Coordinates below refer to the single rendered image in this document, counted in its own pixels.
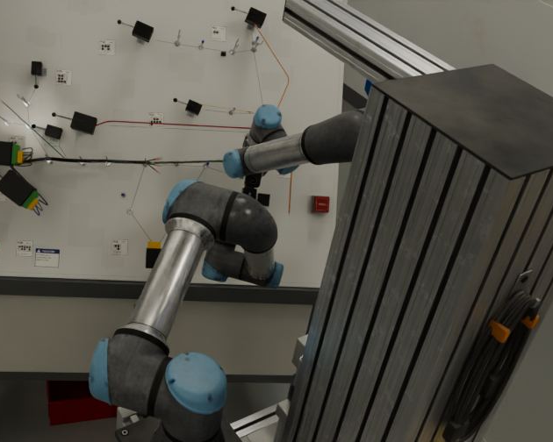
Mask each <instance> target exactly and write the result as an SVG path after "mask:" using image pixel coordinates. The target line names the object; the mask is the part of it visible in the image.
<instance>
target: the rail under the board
mask: <svg viewBox="0 0 553 442"><path fill-rule="evenodd" d="M145 285H146V282H135V281H111V280H87V279H63V278H39V277H16V276H0V295H11V296H64V297H91V298H118V299H139V298H140V294H141V292H142V290H143V289H144V287H145ZM319 291H320V288H301V287H278V288H277V289H270V288H264V287H263V286H254V285H230V284H205V283H191V284H190V286H189V287H188V290H187V292H186V295H185V297H184V299H183V300H184V301H200V302H228V303H281V304H309V305H315V304H316V301H317V298H318V294H319Z"/></svg>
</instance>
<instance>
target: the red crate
mask: <svg viewBox="0 0 553 442"><path fill-rule="evenodd" d="M47 403H48V417H49V418H50V425H57V424H70V423H76V422H83V421H90V420H97V419H103V418H109V417H116V416H117V407H118V406H116V405H110V404H108V403H106V402H103V401H100V400H98V399H96V398H95V397H93V396H92V394H91V393H90V388H89V381H47Z"/></svg>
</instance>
